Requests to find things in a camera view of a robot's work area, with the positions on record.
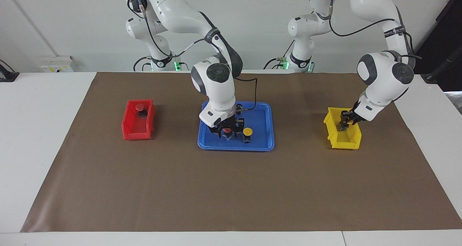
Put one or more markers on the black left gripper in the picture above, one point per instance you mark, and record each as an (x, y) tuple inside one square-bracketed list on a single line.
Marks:
[(352, 116)]

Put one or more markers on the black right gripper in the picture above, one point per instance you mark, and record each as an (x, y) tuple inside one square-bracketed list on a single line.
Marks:
[(227, 123)]

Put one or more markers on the red push button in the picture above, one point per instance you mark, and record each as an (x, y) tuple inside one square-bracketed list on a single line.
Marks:
[(140, 108), (227, 132)]

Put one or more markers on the yellow push button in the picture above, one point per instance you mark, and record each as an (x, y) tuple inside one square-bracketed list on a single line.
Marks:
[(247, 132), (343, 127)]

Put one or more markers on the yellow plastic bin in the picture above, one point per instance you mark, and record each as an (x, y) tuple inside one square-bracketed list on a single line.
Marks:
[(346, 139)]

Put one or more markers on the blue plastic tray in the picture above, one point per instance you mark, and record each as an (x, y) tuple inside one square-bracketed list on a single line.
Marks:
[(260, 137)]

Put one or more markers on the brown paper table mat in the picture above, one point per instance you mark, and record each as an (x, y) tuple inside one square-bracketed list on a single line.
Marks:
[(231, 188)]

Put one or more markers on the green lit base connector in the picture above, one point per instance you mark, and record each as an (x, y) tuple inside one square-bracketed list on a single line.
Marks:
[(179, 66), (283, 63)]

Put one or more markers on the red plastic bin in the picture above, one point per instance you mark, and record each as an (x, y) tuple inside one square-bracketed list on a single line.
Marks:
[(135, 128)]

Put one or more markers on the black stand equipment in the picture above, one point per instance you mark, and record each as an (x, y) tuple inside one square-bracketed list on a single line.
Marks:
[(444, 40)]

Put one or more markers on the white wall socket box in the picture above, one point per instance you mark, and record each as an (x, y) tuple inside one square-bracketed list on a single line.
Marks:
[(56, 63)]

